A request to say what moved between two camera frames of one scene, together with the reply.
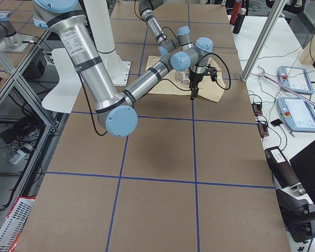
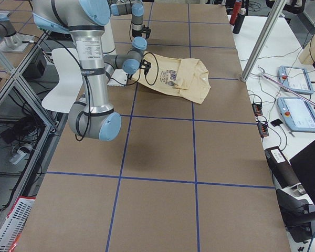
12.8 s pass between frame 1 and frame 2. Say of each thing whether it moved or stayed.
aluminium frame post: stayed
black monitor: stayed
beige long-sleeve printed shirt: moved
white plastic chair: stayed
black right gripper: moved
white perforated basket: stayed
